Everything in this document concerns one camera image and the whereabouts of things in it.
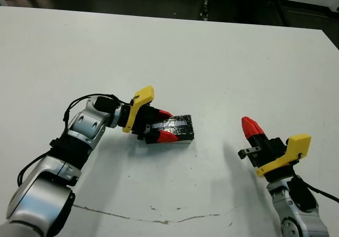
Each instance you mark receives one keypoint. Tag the left gripper, yellow mount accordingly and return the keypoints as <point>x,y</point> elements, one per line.
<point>140,99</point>

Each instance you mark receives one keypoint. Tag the right gripper, yellow mount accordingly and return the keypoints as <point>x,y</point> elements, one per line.
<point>291,149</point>

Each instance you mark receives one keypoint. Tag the black taped box lid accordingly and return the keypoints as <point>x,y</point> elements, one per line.
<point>182,127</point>

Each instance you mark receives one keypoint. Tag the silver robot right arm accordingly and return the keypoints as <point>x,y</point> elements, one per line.
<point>299,210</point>

